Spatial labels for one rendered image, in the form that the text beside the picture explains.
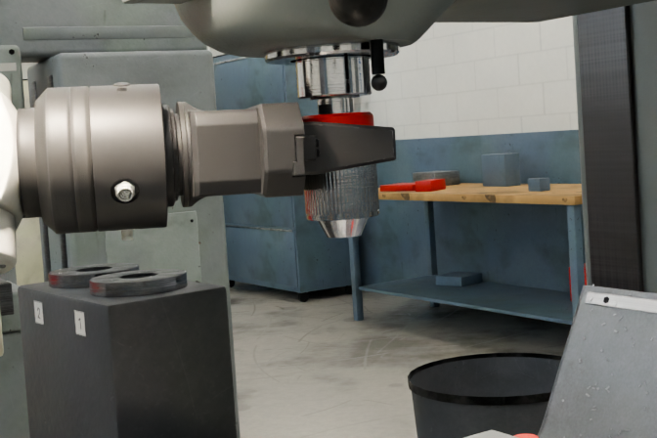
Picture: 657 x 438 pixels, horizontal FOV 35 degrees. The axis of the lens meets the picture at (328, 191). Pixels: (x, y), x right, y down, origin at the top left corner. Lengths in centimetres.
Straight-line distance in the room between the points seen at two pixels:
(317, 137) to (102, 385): 40
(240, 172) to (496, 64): 636
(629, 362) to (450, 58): 641
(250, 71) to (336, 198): 773
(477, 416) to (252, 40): 197
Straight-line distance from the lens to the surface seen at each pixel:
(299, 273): 795
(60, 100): 62
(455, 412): 253
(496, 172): 648
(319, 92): 64
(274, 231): 819
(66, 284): 104
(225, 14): 60
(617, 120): 98
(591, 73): 100
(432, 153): 749
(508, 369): 293
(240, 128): 61
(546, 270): 672
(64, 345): 101
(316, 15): 59
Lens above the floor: 125
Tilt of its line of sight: 3 degrees down
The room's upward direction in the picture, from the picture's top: 4 degrees counter-clockwise
